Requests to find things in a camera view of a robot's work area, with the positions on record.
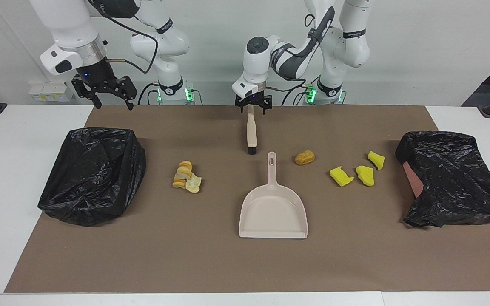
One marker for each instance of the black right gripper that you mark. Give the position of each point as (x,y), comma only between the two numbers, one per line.
(98,74)

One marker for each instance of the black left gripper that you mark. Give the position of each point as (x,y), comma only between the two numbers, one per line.
(253,101)

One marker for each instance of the beige hand brush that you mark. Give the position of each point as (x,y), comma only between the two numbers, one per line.
(252,127)

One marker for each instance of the brown bread roll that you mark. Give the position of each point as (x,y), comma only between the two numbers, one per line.
(305,158)

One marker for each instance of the golden croissant piece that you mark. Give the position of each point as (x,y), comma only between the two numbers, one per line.
(182,172)

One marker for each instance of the pale bread piece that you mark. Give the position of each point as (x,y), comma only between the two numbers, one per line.
(194,185)

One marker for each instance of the beige plastic dustpan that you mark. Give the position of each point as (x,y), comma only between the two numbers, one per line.
(272,212)

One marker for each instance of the yellow sponge piece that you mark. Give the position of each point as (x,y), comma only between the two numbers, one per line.
(365,176)
(340,177)
(377,160)

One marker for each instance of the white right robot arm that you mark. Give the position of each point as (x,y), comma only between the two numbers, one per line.
(66,25)

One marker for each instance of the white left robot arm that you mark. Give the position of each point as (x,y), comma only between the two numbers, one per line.
(257,63)

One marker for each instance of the black trash bag bin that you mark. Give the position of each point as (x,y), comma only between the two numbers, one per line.
(92,178)

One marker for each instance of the brown table mat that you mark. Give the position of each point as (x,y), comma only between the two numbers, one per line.
(228,263)

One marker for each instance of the pink box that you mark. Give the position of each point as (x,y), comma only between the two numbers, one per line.
(413,180)

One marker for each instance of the black bag over pink box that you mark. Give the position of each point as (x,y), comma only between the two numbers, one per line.
(453,178)

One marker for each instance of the white wall power box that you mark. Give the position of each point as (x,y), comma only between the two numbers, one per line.
(51,92)

